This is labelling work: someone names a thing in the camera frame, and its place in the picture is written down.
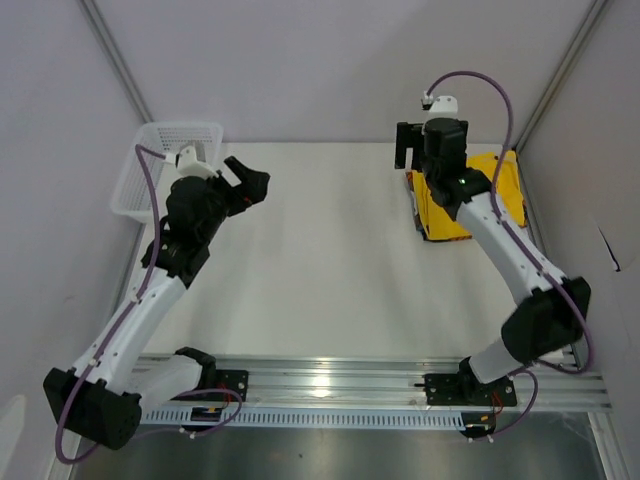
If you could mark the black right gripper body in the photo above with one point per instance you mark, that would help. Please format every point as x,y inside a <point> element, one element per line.
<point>430,175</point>

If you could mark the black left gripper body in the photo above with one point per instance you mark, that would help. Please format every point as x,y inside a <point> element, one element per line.
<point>226,201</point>

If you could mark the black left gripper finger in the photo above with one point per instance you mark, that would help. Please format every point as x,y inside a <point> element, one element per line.
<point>254,186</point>
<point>241,172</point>

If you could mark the colourful patterned shorts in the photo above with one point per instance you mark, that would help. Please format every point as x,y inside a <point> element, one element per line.
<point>431,220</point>

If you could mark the yellow shorts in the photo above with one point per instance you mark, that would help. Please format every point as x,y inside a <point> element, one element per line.
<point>509,189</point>

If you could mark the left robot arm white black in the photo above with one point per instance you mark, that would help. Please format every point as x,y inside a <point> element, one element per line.
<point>98,397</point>

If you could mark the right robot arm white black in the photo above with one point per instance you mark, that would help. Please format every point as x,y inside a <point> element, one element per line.
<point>550,307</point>

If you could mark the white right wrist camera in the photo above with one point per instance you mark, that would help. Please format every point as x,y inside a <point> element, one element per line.
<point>443,106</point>

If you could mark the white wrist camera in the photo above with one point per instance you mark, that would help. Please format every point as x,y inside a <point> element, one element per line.
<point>190,161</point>
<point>443,106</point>

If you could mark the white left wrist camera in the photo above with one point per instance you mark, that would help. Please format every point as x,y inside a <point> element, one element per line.
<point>190,161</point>

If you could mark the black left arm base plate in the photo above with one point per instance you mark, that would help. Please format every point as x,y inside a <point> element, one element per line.
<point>234,380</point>

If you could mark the aluminium mounting rail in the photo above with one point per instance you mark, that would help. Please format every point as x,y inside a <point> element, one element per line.
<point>390,384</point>

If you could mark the slotted grey cable duct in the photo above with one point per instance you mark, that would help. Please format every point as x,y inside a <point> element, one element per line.
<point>411,419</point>

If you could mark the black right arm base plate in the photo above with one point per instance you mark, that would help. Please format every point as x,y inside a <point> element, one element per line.
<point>452,389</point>

